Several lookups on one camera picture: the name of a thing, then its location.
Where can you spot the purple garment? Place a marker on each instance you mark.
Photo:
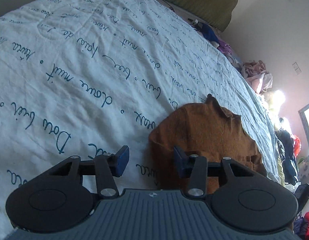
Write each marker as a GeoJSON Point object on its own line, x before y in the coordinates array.
{"type": "Point", "coordinates": [224, 47]}

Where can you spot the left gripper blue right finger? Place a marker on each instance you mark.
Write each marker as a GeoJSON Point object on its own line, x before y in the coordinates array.
{"type": "Point", "coordinates": [192, 170]}

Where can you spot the blue cloth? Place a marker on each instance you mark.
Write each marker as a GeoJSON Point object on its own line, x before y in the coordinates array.
{"type": "Point", "coordinates": [208, 33]}

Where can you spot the white light switch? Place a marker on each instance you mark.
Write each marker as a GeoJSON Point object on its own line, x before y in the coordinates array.
{"type": "Point", "coordinates": [296, 68]}

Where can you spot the brown knit sweater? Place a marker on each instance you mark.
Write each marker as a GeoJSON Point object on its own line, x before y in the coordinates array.
{"type": "Point", "coordinates": [206, 129]}

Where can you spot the dark clothes pile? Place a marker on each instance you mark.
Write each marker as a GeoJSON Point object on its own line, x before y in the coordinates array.
{"type": "Point", "coordinates": [286, 153]}

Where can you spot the pink and white clothes pile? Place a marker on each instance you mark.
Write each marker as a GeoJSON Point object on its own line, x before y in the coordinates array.
{"type": "Point", "coordinates": [257, 76]}

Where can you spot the white script-printed bed sheet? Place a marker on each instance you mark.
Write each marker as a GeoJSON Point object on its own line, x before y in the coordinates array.
{"type": "Point", "coordinates": [85, 77]}

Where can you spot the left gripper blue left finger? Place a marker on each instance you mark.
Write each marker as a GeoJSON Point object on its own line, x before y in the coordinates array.
{"type": "Point", "coordinates": [106, 168]}

